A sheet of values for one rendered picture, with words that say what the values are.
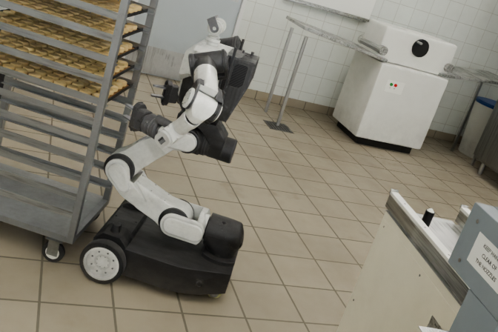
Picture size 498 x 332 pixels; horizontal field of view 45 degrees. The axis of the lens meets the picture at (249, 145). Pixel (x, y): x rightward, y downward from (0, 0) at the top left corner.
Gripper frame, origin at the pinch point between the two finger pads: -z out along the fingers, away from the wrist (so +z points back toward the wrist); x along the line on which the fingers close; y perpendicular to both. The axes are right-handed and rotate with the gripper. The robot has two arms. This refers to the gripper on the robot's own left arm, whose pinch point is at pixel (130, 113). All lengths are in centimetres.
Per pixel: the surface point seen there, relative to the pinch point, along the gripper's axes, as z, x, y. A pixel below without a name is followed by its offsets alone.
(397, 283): 124, -8, -7
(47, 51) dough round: -47.6, 9.5, 8.4
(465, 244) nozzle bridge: 145, 31, 40
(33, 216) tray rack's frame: -31, -63, 12
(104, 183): -34, -54, -30
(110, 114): -39, -18, -27
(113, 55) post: -9.2, 21.1, 7.6
